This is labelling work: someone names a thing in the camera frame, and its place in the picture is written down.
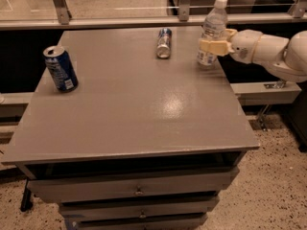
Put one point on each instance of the metal bracket on ledge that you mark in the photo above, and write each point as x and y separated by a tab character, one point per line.
276	85

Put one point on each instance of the middle grey drawer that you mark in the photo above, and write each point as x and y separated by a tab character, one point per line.
140	208

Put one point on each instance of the grey metal railing frame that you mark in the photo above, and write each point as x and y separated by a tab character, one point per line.
84	14

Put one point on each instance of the blue soda can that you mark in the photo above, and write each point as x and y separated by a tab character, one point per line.
58	63

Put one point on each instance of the grey drawer cabinet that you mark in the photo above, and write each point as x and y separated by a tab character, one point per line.
131	113

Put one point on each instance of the clear plastic water bottle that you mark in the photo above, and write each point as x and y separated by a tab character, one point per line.
212	29

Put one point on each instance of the top grey drawer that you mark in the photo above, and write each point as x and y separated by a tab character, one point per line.
132	185

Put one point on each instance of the silver blue redbull can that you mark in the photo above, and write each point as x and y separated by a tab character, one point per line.
163	48

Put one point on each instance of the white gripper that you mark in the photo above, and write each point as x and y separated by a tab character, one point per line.
242	47

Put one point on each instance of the bottom grey drawer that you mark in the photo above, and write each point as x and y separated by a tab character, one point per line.
151	223

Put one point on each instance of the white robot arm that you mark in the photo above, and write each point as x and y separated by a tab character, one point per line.
282	57

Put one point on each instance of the grey drawer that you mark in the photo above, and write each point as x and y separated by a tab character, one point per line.
140	208
132	185
151	223

